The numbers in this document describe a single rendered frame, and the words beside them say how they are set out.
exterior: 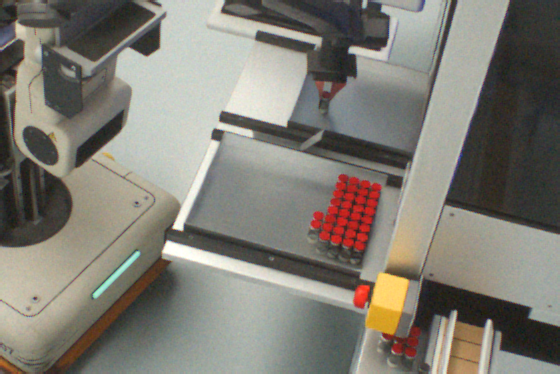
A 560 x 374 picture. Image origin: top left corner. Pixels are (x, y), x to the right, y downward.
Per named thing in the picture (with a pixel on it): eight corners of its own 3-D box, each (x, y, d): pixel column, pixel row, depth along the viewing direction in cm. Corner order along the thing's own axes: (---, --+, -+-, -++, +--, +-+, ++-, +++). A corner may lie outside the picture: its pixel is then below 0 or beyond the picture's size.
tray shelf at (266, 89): (461, 86, 240) (463, 80, 239) (411, 326, 193) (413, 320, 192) (259, 35, 245) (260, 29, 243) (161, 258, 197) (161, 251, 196)
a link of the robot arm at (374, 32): (337, -4, 202) (337, 40, 201) (396, -1, 203) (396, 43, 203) (327, 11, 214) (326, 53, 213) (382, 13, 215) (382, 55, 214)
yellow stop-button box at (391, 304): (411, 306, 184) (420, 281, 178) (404, 339, 179) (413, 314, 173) (369, 295, 184) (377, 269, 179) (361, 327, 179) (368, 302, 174)
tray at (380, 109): (461, 93, 236) (464, 82, 233) (444, 173, 218) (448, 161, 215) (313, 56, 239) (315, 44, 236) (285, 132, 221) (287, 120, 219)
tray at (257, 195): (384, 187, 213) (387, 175, 211) (357, 283, 196) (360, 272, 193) (223, 143, 217) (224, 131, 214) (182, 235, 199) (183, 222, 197)
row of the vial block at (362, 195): (368, 196, 211) (372, 181, 207) (348, 263, 199) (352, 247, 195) (357, 194, 211) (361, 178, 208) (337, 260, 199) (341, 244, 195)
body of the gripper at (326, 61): (356, 81, 216) (361, 53, 211) (306, 77, 215) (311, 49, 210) (354, 60, 221) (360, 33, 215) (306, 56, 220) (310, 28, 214)
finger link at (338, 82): (341, 110, 222) (348, 76, 215) (307, 107, 221) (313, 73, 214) (340, 88, 226) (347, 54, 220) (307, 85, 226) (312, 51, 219)
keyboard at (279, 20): (389, 18, 264) (391, 10, 262) (379, 52, 254) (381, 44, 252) (236, -19, 267) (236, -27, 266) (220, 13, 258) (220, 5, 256)
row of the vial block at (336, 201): (346, 190, 211) (350, 175, 208) (325, 256, 199) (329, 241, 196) (335, 188, 211) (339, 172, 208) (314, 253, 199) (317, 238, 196)
